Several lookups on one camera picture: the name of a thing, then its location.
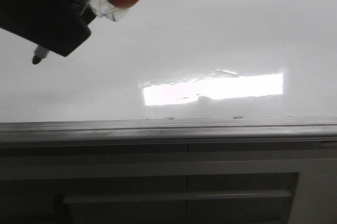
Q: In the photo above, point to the white whiteboard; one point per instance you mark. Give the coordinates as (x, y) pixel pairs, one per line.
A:
(170, 59)

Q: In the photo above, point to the grey aluminium whiteboard frame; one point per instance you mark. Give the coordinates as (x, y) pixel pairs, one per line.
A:
(166, 131)

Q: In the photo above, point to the dark cabinet with handle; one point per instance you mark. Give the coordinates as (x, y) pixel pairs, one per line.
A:
(231, 182)

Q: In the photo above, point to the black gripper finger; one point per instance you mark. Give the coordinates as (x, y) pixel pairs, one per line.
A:
(52, 24)

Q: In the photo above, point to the white black whiteboard marker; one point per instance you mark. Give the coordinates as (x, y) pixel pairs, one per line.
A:
(73, 35)

